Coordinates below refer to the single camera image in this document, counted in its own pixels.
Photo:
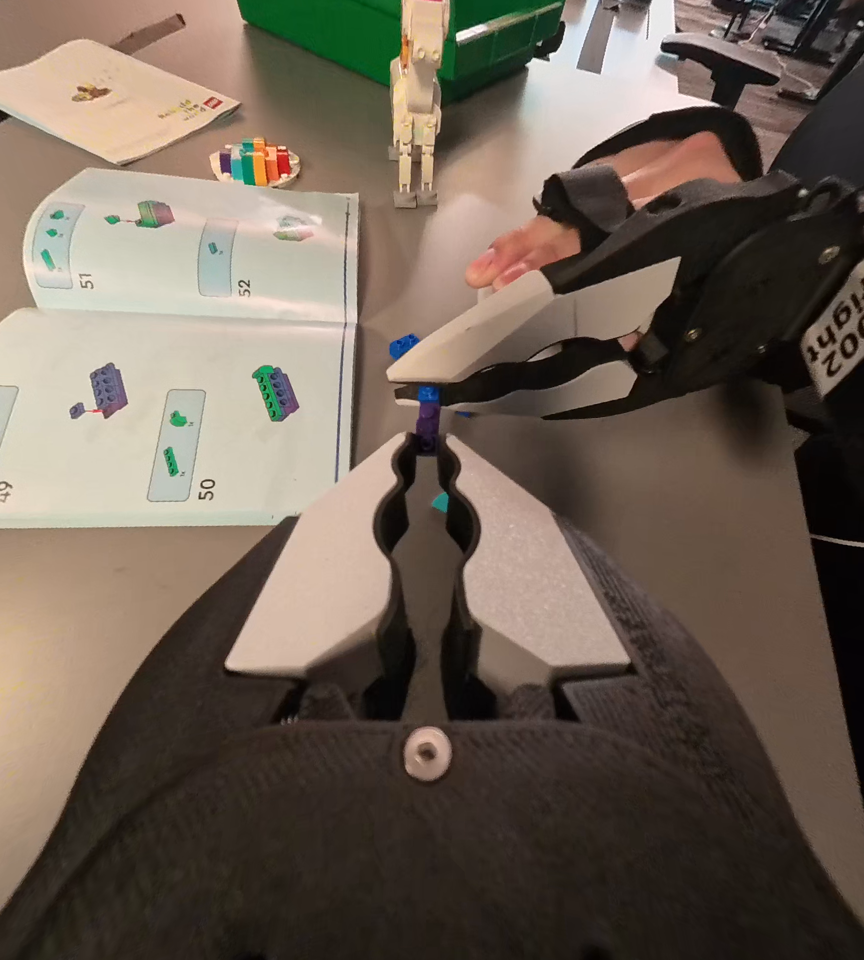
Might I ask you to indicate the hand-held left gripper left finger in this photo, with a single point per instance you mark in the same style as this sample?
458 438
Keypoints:
319 585

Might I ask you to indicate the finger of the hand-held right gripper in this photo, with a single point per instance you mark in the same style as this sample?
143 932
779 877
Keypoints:
537 322
589 397

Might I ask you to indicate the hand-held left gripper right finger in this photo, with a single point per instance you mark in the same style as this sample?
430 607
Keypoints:
544 592

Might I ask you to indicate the small blue purple lego assembly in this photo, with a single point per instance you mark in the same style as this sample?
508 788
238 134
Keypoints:
426 424

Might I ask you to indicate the person's right forearm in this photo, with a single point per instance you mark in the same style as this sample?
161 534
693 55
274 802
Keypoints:
844 112

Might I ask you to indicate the teal lego piece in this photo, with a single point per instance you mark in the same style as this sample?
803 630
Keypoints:
441 502

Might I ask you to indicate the white lego unicorn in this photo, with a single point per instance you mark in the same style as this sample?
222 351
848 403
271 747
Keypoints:
417 97

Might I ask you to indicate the open lego instruction booklet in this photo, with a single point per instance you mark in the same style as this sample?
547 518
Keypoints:
177 352

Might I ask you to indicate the rainbow lego build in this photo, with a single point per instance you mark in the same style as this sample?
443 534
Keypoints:
256 161

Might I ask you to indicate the closed lego instruction booklet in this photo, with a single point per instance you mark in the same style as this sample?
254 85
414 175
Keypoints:
87 97

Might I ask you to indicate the person's right hand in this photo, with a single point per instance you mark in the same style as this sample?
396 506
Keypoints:
522 251

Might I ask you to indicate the black office chair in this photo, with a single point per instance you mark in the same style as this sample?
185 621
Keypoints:
716 56

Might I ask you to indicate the green plastic bin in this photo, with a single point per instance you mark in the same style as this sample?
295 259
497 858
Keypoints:
327 30

